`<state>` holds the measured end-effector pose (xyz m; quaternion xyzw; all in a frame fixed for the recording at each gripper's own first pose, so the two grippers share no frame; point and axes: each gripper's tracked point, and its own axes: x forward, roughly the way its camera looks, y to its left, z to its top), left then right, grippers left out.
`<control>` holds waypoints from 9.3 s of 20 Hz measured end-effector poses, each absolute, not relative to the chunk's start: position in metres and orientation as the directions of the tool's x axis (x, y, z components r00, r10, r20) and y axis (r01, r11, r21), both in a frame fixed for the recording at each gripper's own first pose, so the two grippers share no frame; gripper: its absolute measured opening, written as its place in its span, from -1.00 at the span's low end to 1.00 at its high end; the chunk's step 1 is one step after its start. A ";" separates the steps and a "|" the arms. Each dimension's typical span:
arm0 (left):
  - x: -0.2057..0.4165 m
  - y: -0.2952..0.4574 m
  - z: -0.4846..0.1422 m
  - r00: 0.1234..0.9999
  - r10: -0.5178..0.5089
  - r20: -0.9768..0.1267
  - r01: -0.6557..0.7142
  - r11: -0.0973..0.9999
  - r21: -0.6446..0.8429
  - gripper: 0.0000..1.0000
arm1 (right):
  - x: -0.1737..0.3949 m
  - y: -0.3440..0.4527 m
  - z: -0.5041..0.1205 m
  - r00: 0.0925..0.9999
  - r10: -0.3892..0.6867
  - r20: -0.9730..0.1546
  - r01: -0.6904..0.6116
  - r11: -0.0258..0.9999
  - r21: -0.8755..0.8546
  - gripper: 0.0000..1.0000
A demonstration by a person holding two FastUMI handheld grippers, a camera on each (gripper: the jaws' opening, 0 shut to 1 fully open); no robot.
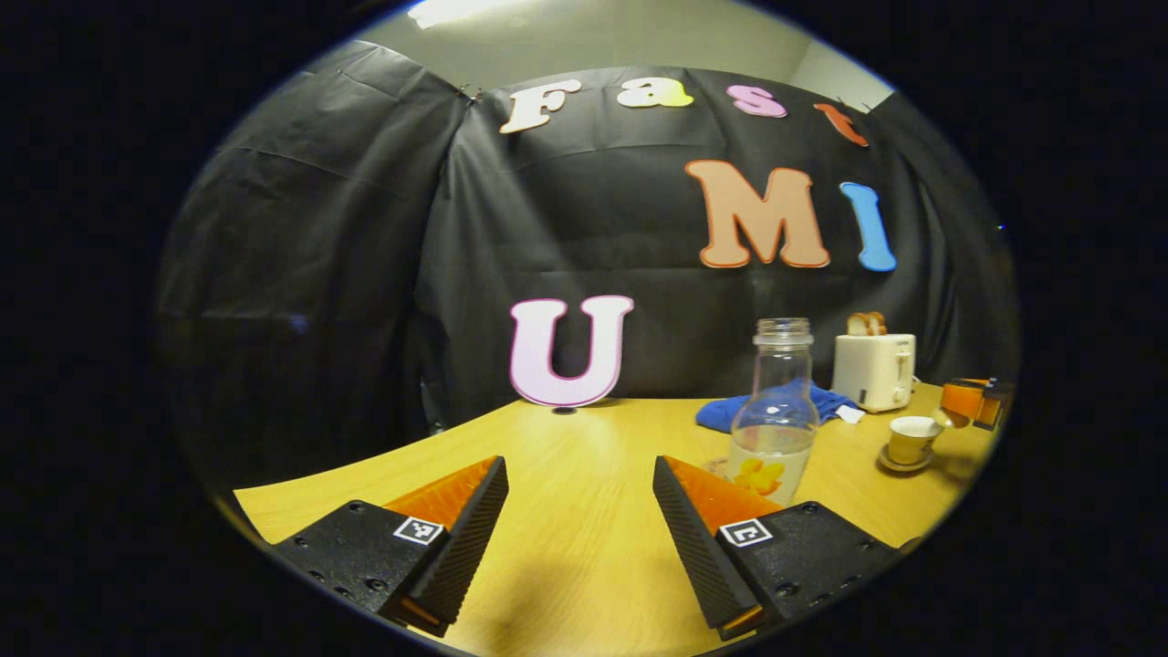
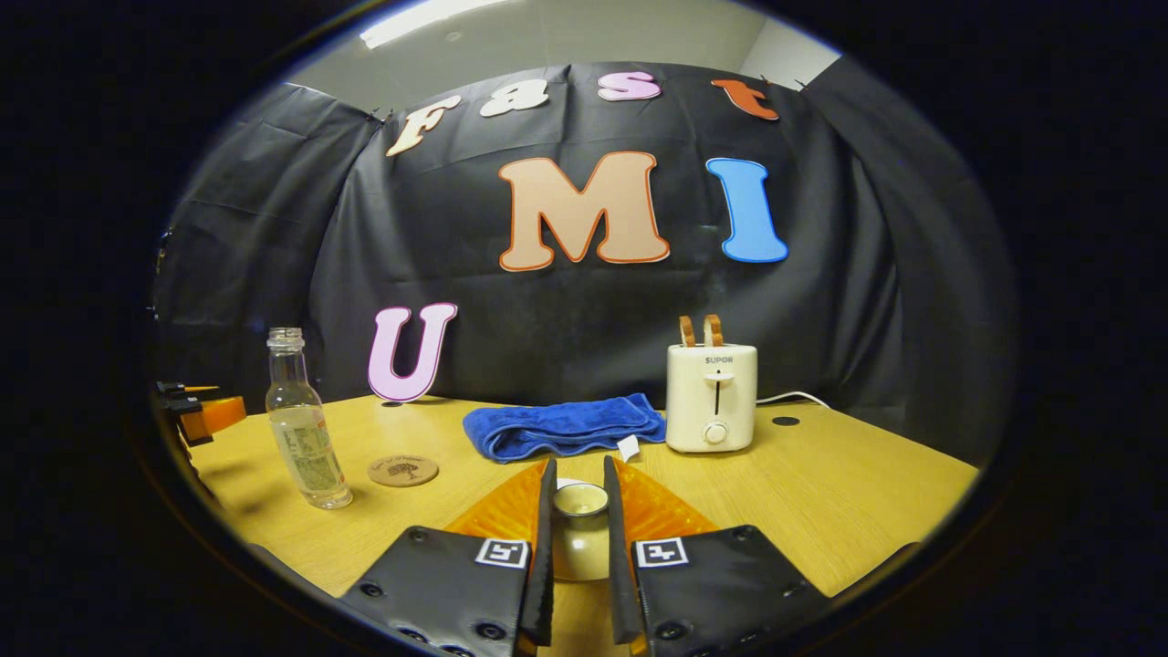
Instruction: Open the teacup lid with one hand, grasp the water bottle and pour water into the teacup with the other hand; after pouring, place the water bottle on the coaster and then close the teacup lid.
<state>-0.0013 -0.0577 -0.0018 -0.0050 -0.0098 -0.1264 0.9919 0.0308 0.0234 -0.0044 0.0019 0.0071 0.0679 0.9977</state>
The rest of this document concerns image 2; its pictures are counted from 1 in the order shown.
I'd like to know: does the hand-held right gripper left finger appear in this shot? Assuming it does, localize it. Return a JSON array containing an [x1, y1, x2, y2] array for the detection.
[[339, 459, 558, 657]]

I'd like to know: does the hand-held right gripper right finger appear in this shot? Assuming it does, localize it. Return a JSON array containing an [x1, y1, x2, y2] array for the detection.
[[602, 456, 833, 657]]

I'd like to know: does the cream teacup lid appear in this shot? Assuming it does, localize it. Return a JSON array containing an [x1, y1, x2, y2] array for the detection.
[[551, 478, 611, 583]]

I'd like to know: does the clear glass water bottle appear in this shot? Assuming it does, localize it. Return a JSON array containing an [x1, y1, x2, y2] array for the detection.
[[265, 328, 354, 510]]

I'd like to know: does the round cork coaster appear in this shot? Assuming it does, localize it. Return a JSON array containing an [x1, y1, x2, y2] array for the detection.
[[368, 455, 440, 488]]

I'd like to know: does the blue towel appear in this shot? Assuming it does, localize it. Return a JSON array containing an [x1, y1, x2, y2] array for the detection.
[[462, 393, 668, 464]]

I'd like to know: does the white toaster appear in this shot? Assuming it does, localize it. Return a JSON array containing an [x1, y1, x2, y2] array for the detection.
[[665, 343, 759, 454]]

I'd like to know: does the black backdrop cloth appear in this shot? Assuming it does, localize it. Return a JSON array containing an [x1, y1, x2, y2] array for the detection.
[[151, 59, 1018, 468]]

